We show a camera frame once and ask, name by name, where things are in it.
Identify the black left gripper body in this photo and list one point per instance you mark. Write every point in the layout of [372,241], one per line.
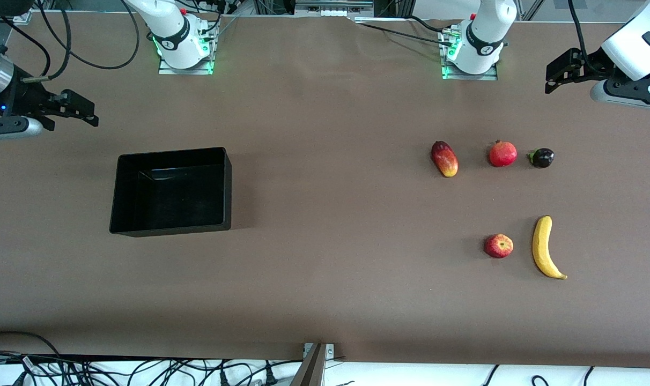
[588,67]

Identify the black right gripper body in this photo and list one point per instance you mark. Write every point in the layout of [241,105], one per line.
[24,99]

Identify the black plastic box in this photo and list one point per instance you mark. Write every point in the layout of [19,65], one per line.
[169,203]

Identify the yellow banana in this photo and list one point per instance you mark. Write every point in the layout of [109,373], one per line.
[542,249]

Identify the red apple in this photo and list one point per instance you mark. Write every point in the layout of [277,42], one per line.
[499,246]

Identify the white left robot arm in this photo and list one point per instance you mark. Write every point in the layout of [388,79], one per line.
[486,32]

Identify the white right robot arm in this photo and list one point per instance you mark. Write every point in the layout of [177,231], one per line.
[175,37]

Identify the dark purple mangosteen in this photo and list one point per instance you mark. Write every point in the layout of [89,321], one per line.
[542,158]

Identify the red pomegranate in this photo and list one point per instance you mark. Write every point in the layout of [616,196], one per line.
[502,154]

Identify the red yellow mango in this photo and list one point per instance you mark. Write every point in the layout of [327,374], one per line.
[444,159]

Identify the grey power strip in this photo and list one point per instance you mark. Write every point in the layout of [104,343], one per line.
[333,10]

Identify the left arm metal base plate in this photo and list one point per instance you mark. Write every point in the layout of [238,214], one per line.
[467,76]

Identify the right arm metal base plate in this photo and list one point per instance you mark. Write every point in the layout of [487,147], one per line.
[167,71]

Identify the grey metal camera post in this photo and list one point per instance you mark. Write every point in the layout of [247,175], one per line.
[310,370]

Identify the silver post mounting bracket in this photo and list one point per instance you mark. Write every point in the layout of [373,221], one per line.
[330,351]

